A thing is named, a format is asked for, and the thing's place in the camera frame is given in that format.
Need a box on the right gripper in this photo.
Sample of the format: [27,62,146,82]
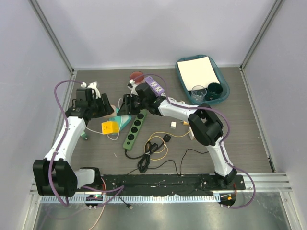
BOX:
[118,94,148,116]

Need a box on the teal triangular base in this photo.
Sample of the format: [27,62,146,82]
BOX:
[115,115,132,132]

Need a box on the green power strip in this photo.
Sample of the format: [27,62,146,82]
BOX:
[122,110,147,150]

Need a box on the green small charger plug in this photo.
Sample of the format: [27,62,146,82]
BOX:
[81,132,88,140]

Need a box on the purple power strip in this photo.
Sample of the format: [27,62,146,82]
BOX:
[144,76,165,96]

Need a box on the small white usb charger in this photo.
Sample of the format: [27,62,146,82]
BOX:
[170,121,177,129]

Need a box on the white cube adapter plug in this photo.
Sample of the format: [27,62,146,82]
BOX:
[188,127,195,140]

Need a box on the pink cube socket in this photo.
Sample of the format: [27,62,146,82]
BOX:
[106,105,117,118]

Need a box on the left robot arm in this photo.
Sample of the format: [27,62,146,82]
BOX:
[33,83,114,197]

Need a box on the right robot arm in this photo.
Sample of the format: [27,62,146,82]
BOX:
[117,83,237,189]

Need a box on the black round plug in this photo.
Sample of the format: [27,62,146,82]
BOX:
[163,134,171,143]

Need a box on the pink mug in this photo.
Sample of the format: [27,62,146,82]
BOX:
[130,71,144,84]

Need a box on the clear plastic cup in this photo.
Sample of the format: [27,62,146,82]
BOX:
[191,85,207,103]

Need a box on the black mounting plate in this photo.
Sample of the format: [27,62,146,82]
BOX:
[102,173,246,193]

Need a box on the teal plastic tray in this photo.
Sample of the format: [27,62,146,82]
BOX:
[175,55,230,105]

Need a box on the white paper sheet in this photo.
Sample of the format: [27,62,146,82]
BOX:
[177,57,220,91]

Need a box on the dark green cup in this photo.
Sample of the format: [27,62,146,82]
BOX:
[207,82,223,100]

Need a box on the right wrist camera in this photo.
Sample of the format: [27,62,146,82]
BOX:
[127,80,138,96]

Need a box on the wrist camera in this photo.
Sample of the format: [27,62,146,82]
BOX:
[127,80,138,96]
[87,81,101,99]

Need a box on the white thin cable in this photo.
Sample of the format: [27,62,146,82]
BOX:
[85,98,128,141]

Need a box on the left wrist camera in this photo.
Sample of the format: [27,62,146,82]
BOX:
[87,81,101,99]

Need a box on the yellow coiled cable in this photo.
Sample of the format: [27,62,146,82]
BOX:
[146,131,192,161]

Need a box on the white coiled cord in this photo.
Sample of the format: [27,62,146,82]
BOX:
[165,95,186,105]

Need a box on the black bundled cable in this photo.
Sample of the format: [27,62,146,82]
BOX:
[124,141,164,173]

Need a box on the thin black cable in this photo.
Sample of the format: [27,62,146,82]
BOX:
[127,148,212,177]

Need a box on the slotted cable duct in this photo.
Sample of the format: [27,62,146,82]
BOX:
[41,194,221,204]

